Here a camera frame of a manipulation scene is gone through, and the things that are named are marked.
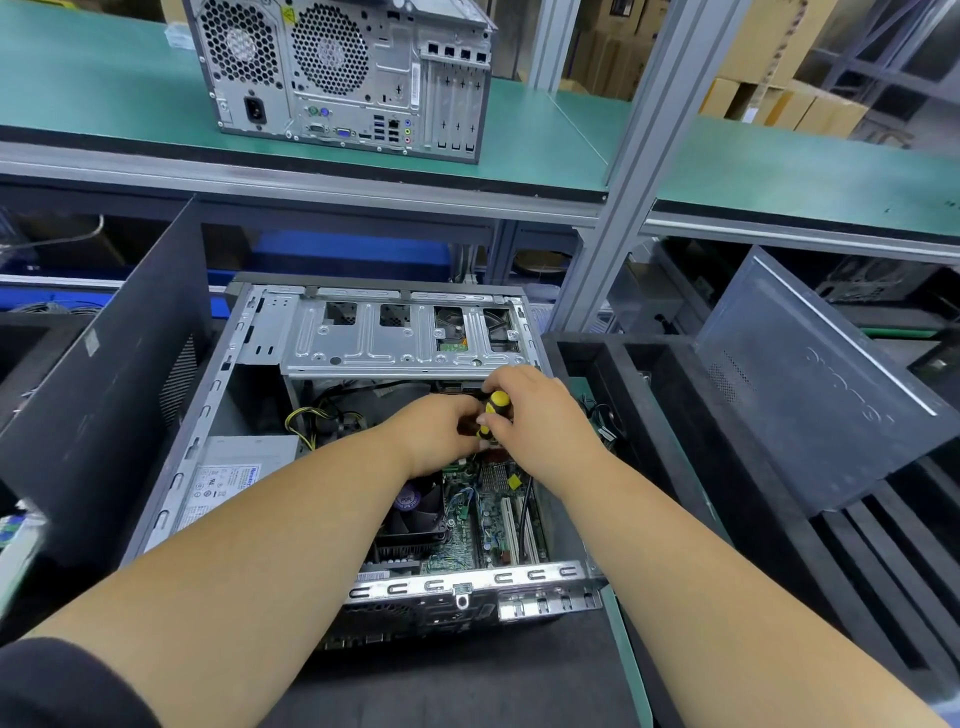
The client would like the person's right hand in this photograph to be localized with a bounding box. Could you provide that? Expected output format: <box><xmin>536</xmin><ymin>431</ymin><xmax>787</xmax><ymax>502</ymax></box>
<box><xmin>480</xmin><ymin>364</ymin><xmax>609</xmax><ymax>497</ymax></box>

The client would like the person's left hand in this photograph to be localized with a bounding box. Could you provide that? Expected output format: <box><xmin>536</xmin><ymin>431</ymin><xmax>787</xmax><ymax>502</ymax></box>
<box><xmin>375</xmin><ymin>393</ymin><xmax>485</xmax><ymax>482</ymax></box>

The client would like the yellow handled screwdriver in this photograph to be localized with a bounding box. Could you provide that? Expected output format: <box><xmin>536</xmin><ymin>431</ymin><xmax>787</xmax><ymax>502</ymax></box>
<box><xmin>477</xmin><ymin>387</ymin><xmax>515</xmax><ymax>446</ymax></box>

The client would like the green motherboard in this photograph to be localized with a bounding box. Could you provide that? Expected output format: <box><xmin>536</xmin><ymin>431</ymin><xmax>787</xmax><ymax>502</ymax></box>
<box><xmin>360</xmin><ymin>450</ymin><xmax>560</xmax><ymax>579</ymax></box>

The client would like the grey computer case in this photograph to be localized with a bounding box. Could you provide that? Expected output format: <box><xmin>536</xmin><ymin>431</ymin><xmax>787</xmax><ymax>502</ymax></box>
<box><xmin>117</xmin><ymin>277</ymin><xmax>609</xmax><ymax>651</ymax></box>

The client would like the grey side panel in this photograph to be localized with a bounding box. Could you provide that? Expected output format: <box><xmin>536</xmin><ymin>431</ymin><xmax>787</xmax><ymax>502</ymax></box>
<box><xmin>693</xmin><ymin>244</ymin><xmax>960</xmax><ymax>519</ymax></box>

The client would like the person's left forearm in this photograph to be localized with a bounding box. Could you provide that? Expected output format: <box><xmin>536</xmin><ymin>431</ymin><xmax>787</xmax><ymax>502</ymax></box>
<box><xmin>22</xmin><ymin>438</ymin><xmax>429</xmax><ymax>728</ymax></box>

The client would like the person's right forearm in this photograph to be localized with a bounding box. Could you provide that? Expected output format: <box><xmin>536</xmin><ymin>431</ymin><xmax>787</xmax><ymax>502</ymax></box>
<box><xmin>562</xmin><ymin>457</ymin><xmax>939</xmax><ymax>728</ymax></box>

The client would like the silver backed desktop computer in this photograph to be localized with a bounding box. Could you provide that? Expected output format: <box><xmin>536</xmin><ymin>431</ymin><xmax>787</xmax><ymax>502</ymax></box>
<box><xmin>184</xmin><ymin>0</ymin><xmax>497</xmax><ymax>162</ymax></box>

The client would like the person's black left sleeve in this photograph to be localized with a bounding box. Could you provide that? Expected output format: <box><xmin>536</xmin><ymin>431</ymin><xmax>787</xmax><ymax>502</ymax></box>
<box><xmin>0</xmin><ymin>637</ymin><xmax>159</xmax><ymax>728</ymax></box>

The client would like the empty black foam tray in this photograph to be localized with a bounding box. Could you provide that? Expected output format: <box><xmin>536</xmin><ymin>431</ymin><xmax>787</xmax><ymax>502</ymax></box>
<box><xmin>547</xmin><ymin>330</ymin><xmax>960</xmax><ymax>707</ymax></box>

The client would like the silver power supply unit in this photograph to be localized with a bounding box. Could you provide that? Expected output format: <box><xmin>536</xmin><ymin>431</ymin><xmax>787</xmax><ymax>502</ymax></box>
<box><xmin>169</xmin><ymin>435</ymin><xmax>302</xmax><ymax>534</ymax></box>

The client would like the black upright side panel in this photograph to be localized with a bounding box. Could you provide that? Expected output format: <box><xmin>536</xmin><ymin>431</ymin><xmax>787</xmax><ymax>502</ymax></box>
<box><xmin>0</xmin><ymin>195</ymin><xmax>219</xmax><ymax>569</ymax></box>

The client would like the stack of cardboard boxes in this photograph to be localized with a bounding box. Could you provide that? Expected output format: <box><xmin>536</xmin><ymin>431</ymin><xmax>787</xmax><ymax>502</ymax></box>
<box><xmin>562</xmin><ymin>0</ymin><xmax>872</xmax><ymax>141</ymax></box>

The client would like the green upper shelf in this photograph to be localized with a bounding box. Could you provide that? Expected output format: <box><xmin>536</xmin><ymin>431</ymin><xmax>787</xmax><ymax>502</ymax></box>
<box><xmin>0</xmin><ymin>0</ymin><xmax>960</xmax><ymax>245</ymax></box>

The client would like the small black cable bundle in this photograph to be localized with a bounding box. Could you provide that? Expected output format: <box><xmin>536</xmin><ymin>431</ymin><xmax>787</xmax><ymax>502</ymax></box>
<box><xmin>585</xmin><ymin>402</ymin><xmax>620</xmax><ymax>447</ymax></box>

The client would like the yellow and black wire bundle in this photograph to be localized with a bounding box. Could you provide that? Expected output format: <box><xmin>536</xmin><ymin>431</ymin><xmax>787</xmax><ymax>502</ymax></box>
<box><xmin>285</xmin><ymin>402</ymin><xmax>339</xmax><ymax>452</ymax></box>

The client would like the aluminium frame post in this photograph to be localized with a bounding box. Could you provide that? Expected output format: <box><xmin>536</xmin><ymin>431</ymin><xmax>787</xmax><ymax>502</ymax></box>
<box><xmin>525</xmin><ymin>0</ymin><xmax>584</xmax><ymax>92</ymax></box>
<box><xmin>547</xmin><ymin>0</ymin><xmax>752</xmax><ymax>335</ymax></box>

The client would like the green circuit board with cables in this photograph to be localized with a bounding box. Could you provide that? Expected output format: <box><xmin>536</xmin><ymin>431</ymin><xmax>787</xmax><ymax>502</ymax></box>
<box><xmin>0</xmin><ymin>507</ymin><xmax>47</xmax><ymax>617</ymax></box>

